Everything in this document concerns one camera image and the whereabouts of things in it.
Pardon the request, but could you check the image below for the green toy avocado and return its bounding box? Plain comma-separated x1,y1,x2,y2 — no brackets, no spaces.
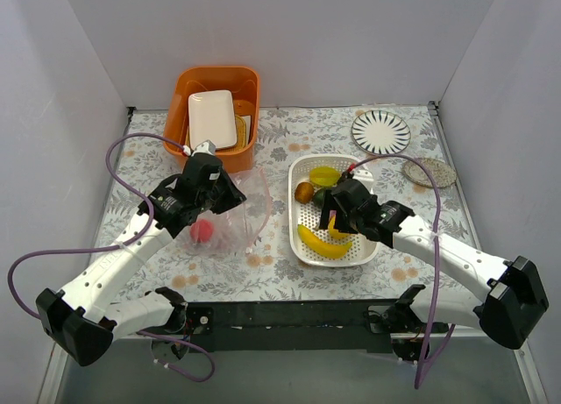
312,188,327,209

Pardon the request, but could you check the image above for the yellow toy mango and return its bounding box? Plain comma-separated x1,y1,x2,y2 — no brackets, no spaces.
328,215,350,240

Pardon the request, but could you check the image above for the yellow toy banana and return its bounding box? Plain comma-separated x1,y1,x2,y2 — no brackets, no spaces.
297,224,353,259

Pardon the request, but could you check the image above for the clear zip top bag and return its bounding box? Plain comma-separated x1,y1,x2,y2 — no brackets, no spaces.
177,168,272,255

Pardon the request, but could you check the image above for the red toy apple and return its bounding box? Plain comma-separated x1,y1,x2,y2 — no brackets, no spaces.
189,219,215,244

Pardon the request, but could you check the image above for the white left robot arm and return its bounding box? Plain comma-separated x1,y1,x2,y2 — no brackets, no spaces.
36,152,246,366

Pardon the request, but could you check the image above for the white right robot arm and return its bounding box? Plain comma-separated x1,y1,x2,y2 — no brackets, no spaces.
319,179,549,350

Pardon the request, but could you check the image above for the brown toy kiwi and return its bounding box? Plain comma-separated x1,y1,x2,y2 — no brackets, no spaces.
294,181,315,204

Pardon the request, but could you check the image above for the white perforated plastic basket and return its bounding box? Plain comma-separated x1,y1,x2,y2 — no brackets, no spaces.
288,153,377,268

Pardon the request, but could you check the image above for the floral patterned table mat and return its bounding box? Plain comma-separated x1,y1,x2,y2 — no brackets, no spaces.
96,106,477,301

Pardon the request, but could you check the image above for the white rectangular plate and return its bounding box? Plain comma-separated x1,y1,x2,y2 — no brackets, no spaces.
188,90,238,150

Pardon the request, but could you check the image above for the yellow woven tray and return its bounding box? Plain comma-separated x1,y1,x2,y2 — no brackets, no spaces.
185,111,248,152

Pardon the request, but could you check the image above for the speckled round coaster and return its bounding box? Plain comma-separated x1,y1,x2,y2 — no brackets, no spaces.
402,158,457,188

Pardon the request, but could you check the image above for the blue striped round plate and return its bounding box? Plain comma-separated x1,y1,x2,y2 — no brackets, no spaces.
351,110,411,155

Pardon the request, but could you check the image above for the orange plastic bin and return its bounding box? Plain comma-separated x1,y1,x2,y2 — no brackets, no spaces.
163,66,260,173

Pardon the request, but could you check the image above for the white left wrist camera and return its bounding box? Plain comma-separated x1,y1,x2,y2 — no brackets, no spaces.
182,139,216,157

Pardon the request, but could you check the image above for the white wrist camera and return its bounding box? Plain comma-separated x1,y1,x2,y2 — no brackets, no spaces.
344,167,374,191
182,139,216,157

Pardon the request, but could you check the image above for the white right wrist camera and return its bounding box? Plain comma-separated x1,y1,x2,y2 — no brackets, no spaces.
344,167,374,191

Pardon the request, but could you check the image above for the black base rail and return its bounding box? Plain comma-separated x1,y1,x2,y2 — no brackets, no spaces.
186,299,421,353

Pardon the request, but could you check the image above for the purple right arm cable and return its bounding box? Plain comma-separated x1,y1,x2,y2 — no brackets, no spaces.
345,153,457,390

